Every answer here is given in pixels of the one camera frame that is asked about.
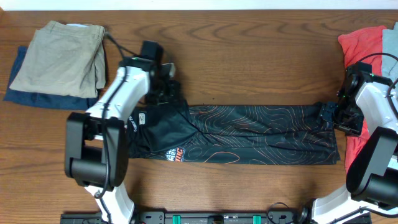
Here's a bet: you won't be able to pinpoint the light blue t-shirt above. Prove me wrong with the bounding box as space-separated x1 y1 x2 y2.
381 22 397 81

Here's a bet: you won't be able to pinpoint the folded khaki pants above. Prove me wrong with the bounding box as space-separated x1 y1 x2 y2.
10 21 106 98

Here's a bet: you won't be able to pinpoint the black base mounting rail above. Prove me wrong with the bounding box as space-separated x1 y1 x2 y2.
59 210 312 224

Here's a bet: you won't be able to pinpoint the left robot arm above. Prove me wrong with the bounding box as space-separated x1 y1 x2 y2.
60 57 175 223

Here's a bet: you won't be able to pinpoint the folded navy blue garment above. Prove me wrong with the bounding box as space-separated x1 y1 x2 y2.
3 46 98 111

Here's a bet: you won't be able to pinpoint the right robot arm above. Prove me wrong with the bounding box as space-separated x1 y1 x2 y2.
301 62 397 223

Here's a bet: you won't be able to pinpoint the black printed cycling jersey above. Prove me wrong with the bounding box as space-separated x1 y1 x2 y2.
126 101 340 165

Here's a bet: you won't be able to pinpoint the red t-shirt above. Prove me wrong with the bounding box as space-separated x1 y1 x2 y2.
338 26 387 172

